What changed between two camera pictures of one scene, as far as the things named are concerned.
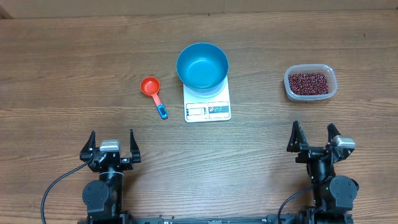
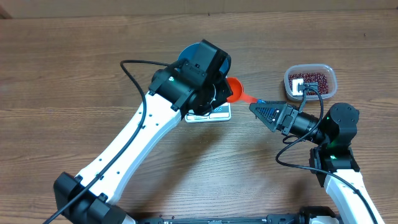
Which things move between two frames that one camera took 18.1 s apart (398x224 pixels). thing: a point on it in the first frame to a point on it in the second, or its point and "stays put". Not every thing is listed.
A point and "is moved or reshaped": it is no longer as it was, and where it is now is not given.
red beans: [308, 83] stays put
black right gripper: [315, 154] to [286, 118]
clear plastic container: [310, 82] stays put
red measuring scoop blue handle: [150, 86] is moved or reshaped
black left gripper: [86, 154] to [225, 91]
